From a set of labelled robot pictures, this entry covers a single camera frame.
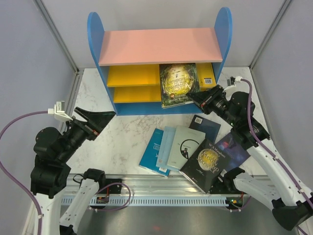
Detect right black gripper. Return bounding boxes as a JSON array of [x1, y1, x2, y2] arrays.
[[186, 84, 238, 126]]

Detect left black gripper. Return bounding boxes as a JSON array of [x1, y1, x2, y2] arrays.
[[57, 105, 116, 162]]

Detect yellow book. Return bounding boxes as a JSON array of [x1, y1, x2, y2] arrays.
[[196, 63, 216, 91]]

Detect green Alice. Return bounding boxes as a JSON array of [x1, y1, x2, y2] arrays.
[[159, 63, 200, 109]]

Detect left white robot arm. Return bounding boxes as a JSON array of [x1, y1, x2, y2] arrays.
[[30, 102, 116, 235]]

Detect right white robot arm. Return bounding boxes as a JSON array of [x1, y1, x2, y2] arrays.
[[187, 85, 313, 231]]

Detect navy blue book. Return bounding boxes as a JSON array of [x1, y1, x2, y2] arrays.
[[189, 115, 221, 143]]

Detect pale grey Gatsby book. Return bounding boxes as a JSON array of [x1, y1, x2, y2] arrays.
[[167, 126, 205, 171]]

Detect light blue book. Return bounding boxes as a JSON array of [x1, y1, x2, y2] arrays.
[[156, 126, 178, 171]]

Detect dark purple blue book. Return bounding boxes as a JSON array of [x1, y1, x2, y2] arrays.
[[216, 133, 250, 177]]

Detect bright blue book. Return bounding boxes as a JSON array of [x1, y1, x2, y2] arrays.
[[139, 128, 170, 177]]

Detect black Moon and Sixpence book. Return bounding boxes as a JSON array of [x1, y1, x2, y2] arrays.
[[179, 139, 231, 194]]

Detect blue pink yellow bookshelf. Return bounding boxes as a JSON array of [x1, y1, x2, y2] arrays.
[[87, 7, 233, 116]]

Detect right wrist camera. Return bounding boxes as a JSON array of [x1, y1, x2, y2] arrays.
[[224, 76, 242, 93]]

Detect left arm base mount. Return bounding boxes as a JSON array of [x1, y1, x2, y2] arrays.
[[96, 179, 123, 204]]

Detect aluminium rail frame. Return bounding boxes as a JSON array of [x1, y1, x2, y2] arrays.
[[66, 174, 272, 196]]

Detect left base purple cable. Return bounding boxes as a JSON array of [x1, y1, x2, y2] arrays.
[[89, 182, 131, 212]]

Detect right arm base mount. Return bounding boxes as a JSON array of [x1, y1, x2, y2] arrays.
[[209, 176, 251, 212]]

